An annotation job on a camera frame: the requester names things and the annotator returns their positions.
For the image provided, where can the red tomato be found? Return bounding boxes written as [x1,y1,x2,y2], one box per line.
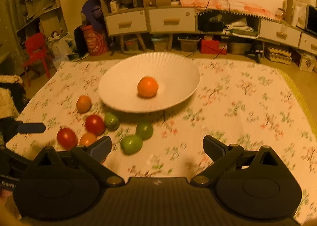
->
[57,128,77,149]
[85,115,106,136]

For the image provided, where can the cardboard tube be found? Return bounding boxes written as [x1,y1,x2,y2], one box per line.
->
[286,0,294,24]

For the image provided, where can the orange tomato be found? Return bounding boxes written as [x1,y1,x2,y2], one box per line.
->
[79,132,97,146]

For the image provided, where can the dark and beige cloth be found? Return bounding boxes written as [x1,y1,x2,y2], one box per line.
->
[0,75,28,120]

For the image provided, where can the white plastic bags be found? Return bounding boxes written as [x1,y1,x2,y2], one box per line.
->
[47,31,77,69]

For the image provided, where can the black microwave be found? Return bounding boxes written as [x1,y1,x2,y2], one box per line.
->
[305,5,317,34]

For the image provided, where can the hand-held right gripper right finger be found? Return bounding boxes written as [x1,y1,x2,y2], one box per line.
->
[190,135,292,187]

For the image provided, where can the black upright case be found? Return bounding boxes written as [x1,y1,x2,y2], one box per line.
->
[74,26,90,58]

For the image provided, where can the egg carton stack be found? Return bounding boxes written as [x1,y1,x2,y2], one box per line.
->
[267,45,294,65]

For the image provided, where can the purple bulky object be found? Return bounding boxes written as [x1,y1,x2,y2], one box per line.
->
[81,0,103,32]

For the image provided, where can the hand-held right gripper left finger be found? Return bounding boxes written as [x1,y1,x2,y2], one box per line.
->
[25,136,125,188]

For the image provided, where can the black appliance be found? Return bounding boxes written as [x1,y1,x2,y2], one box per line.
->
[198,14,226,33]

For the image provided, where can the white patterned box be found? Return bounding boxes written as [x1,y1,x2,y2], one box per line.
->
[298,56,316,72]

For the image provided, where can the red patterned barrel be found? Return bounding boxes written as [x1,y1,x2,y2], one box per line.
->
[81,25,109,56]

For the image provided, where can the white paper bag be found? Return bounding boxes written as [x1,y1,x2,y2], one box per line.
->
[291,0,307,29]

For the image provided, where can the red plastic chair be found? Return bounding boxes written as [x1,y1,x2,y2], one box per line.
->
[22,32,51,88]

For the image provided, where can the white drawer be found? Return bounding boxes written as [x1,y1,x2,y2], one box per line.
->
[105,10,148,35]
[260,20,301,47]
[148,7,196,33]
[299,33,317,55]

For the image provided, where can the green tomato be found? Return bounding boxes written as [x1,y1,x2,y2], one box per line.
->
[104,112,120,131]
[136,122,154,140]
[120,135,143,155]

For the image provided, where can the patterned curtain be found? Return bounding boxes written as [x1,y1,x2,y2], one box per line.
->
[0,0,30,73]

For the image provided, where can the floral tablecloth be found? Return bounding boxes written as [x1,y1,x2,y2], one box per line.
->
[5,59,317,226]

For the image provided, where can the clear plastic storage box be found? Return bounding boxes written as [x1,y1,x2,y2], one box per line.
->
[178,37,201,52]
[124,39,139,52]
[151,38,170,51]

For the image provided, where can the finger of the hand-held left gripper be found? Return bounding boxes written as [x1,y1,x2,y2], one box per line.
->
[0,118,46,142]
[0,147,35,171]

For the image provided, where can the red box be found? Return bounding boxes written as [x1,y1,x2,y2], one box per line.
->
[200,39,228,55]

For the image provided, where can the orange mandarin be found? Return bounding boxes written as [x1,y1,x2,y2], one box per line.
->
[76,95,92,113]
[137,76,159,98]

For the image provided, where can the wooden drawer cabinet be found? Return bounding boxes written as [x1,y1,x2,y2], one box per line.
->
[146,5,199,51]

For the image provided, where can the wooden bookshelf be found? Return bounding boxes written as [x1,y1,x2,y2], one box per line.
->
[15,0,62,50]

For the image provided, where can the stack of papers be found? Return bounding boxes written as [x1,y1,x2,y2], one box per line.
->
[224,21,259,37]

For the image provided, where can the pink patterned cloth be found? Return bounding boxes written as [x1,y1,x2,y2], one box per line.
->
[179,0,285,22]

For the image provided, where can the white ribbed plate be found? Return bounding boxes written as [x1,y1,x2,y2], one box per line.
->
[98,52,201,113]

